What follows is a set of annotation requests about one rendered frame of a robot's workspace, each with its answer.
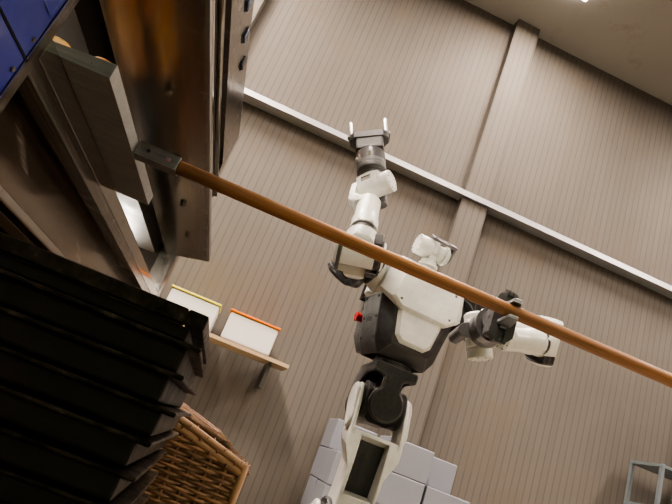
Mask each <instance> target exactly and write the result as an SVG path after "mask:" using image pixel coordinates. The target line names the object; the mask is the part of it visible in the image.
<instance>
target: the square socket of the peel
mask: <svg viewBox="0 0 672 504"><path fill-rule="evenodd" d="M134 156H135V159H136V160H138V161H140V162H143V163H145V164H147V165H150V166H152V167H154V168H157V169H159V170H161V171H164V172H166V173H168V174H170V175H173V176H177V174H176V170H177V167H178V165H179V163H180V162H181V161H183V160H182V158H181V157H179V156H176V155H174V154H172V153H170V152H167V151H165V150H163V149H160V148H158V147H156V146H153V145H151V144H149V143H147V142H144V141H142V140H140V142H139V143H138V145H137V147H136V149H135V150H134Z"/></svg>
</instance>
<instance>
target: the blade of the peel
mask: <svg viewBox="0 0 672 504"><path fill-rule="evenodd" d="M53 42H54V41H53ZM54 44H55V46H56V49H57V51H58V54H59V56H60V58H61V61H62V63H63V66H64V68H65V70H66V73H67V75H68V78H69V80H70V82H71V85H72V87H73V90H74V92H75V95H76V97H77V99H78V102H79V104H80V107H81V109H82V111H83V114H84V116H85V119H86V121H87V123H88V126H89V128H90V131H91V133H92V135H93V138H94V140H95V143H96V145H97V147H98V150H99V152H100V155H101V157H102V160H103V162H104V164H105V167H106V169H107V172H108V174H109V176H110V179H111V181H112V184H113V186H114V188H115V191H116V192H118V193H120V194H123V195H125V196H127V197H130V198H132V199H135V200H137V201H139V202H142V203H144V204H146V205H149V203H150V201H151V199H152V198H153V193H152V190H151V186H150V182H149V179H148V175H147V171H146V168H145V164H144V163H143V162H140V161H138V160H136V159H135V156H134V150H135V149H136V147H137V145H138V143H139V142H138V138H137V135H136V131H135V127H134V124H133V120H132V116H131V113H130V109H129V105H128V102H127V98H126V94H125V91H124V87H123V83H122V80H121V76H120V72H119V69H118V65H116V64H113V63H111V62H108V61H105V60H102V59H100V58H97V57H94V56H92V55H89V54H86V53H84V52H81V51H78V50H76V49H73V48H70V47H68V46H65V45H62V44H60V43H57V42H54Z"/></svg>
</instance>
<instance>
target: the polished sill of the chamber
mask: <svg viewBox="0 0 672 504"><path fill-rule="evenodd" d="M38 60H39V62H40V64H41V66H42V68H43V70H44V72H45V74H46V76H47V78H48V80H49V82H50V85H51V87H52V89H53V91H54V93H55V95H56V97H57V99H58V101H59V103H60V105H61V108H62V110H63V112H64V114H65V116H66V118H67V120H68V122H69V124H70V126H71V128H72V130H73V133H74V135H75V137H76V139H77V141H78V143H79V145H80V147H81V149H82V151H83V153H84V156H85V158H86V160H87V162H88V164H89V166H90V168H91V170H92V172H93V174H94V176H95V179H96V181H97V183H98V185H99V187H100V189H101V191H102V193H103V195H104V197H105V199H106V202H107V204H108V206H109V208H110V210H111V212H112V214H113V216H114V218H115V220H116V222H117V225H118V227H119V229H120V231H121V233H122V235H123V237H124V239H125V241H126V243H127V245H128V247H129V250H130V252H131V254H132V256H133V258H134V260H135V262H136V264H137V266H138V268H139V270H140V273H141V275H142V277H143V279H144V281H145V283H146V285H147V287H148V289H149V291H150V293H152V294H154V295H157V293H158V292H157V290H156V287H155V285H154V282H153V280H152V277H151V275H150V273H149V270H148V268H147V265H146V263H145V261H144V258H143V256H142V253H141V251H140V249H139V246H138V244H137V241H136V239H135V237H134V234H133V232H132V229H131V227H130V225H129V222H128V220H127V217H126V215H125V212H124V210H123V208H122V205H121V203H120V200H119V198H118V196H117V193H116V191H115V188H114V186H113V184H112V181H111V179H110V176H109V174H108V172H107V169H106V167H105V164H104V162H103V160H102V157H101V155H100V152H99V150H98V147H97V145H96V143H95V140H94V138H93V135H92V133H91V131H90V128H89V126H88V123H87V121H86V119H85V116H84V114H83V111H82V109H81V107H80V104H79V102H78V99H77V97H76V95H75V92H74V90H73V87H72V85H71V82H70V80H69V78H68V75H67V73H66V70H65V68H64V66H63V63H62V61H61V58H60V56H59V54H58V51H57V49H56V46H55V44H54V42H53V40H52V41H51V42H50V43H49V45H48V46H47V48H46V49H45V51H44V52H43V53H42V55H41V56H40V58H39V59H38Z"/></svg>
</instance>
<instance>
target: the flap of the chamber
mask: <svg viewBox="0 0 672 504"><path fill-rule="evenodd" d="M99 2H100V5H101V9H102V13H103V17H104V20H105V24H106V28H107V32H108V36H109V39H110V43H111V47H112V51H113V55H114V58H115V62H116V65H118V69H119V72H120V76H121V80H122V83H123V87H124V91H125V94H126V98H127V102H128V105H129V109H130V113H131V116H132V120H133V124H134V127H135V131H136V135H137V138H138V142H140V140H142V141H144V142H147V143H149V144H151V145H153V146H156V147H158V148H160V149H163V150H165V151H167V152H170V153H172V154H174V155H176V156H179V157H181V158H182V160H183V161H184V162H186V163H188V164H191V165H193V166H195V167H197V168H200V169H202V170H204V171H207V172H209V173H211V140H212V54H213V0H99ZM166 87H171V88H172V89H173V90H174V92H173V95H172V96H166V95H165V94H164V89H165V88H166ZM144 164H145V163H144ZM145 168H146V171H147V175H148V179H149V182H150V186H151V190H152V193H153V198H152V203H153V206H154V210H155V214H156V218H157V222H158V225H159V229H160V233H161V237H162V240H163V244H164V248H165V252H166V254H170V255H176V256H181V257H186V258H191V259H197V260H202V261H207V262H209V260H210V226H211V189H209V188H207V187H205V186H202V185H200V184H198V183H195V182H193V181H191V180H188V179H186V178H184V177H182V176H179V175H177V176H173V175H170V174H168V173H166V172H164V171H161V170H159V169H157V168H154V167H152V166H150V165H147V164H145ZM181 202H183V203H185V204H186V206H185V208H181V207H180V203H181ZM184 234H188V235H189V238H184Z"/></svg>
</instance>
